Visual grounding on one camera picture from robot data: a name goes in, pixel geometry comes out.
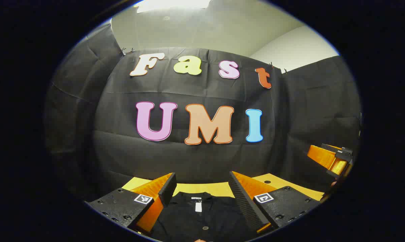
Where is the ceiling light panel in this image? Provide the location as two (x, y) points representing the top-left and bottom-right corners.
(135, 0), (211, 13)

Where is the black button shirt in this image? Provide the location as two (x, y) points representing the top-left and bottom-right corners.
(150, 192), (260, 242)

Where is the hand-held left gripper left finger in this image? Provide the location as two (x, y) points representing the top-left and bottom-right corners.
(85, 172), (177, 236)

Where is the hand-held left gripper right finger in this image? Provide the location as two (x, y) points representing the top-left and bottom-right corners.
(228, 171), (324, 234)

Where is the black backdrop cloth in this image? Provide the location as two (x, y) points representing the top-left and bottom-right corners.
(44, 23), (362, 202)

